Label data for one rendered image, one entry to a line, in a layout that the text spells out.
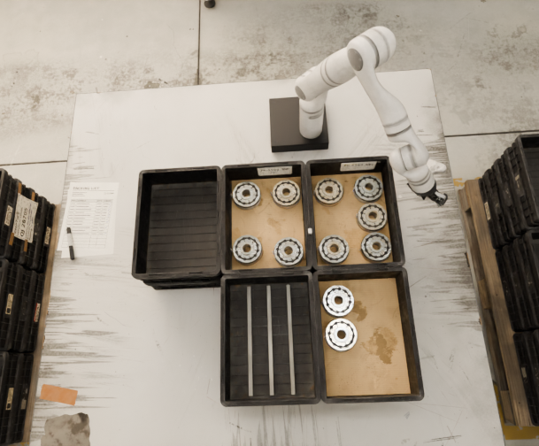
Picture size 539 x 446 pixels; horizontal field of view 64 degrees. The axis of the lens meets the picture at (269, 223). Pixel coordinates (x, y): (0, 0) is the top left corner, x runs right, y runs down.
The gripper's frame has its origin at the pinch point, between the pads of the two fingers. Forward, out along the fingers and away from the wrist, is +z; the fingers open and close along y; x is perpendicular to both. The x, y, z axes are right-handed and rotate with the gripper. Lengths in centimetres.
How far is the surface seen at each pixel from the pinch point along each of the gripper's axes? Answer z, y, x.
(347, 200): -5.5, -24.2, -14.7
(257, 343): -17, -15, -73
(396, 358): 3, 18, -51
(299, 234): -12.8, -28.6, -34.7
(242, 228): -22, -44, -45
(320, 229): -9.4, -24.3, -29.1
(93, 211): -40, -101, -73
